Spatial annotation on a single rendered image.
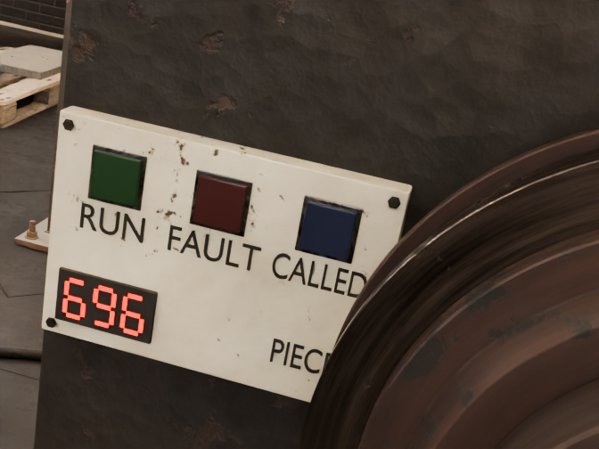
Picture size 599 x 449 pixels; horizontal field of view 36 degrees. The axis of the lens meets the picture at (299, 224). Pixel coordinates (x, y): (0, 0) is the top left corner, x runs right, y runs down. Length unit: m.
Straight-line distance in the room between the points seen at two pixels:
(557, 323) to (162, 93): 0.34
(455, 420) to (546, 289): 0.08
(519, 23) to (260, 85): 0.18
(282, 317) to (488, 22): 0.25
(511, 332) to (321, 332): 0.22
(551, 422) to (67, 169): 0.40
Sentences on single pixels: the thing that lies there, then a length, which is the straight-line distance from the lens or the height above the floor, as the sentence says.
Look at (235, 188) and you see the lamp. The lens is 0.65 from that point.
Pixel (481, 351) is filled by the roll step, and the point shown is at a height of 1.21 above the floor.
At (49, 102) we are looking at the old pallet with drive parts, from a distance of 5.38.
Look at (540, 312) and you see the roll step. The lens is 0.49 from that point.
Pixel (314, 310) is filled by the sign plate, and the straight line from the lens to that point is 0.67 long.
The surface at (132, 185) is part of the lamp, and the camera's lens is 0.67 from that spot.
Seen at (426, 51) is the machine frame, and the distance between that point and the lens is 0.63.
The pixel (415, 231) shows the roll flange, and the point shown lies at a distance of 0.56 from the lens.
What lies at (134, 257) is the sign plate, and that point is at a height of 1.14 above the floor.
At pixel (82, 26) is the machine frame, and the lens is 0.69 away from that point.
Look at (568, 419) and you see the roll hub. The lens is 0.46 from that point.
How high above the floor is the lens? 1.42
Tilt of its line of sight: 20 degrees down
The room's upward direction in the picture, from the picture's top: 11 degrees clockwise
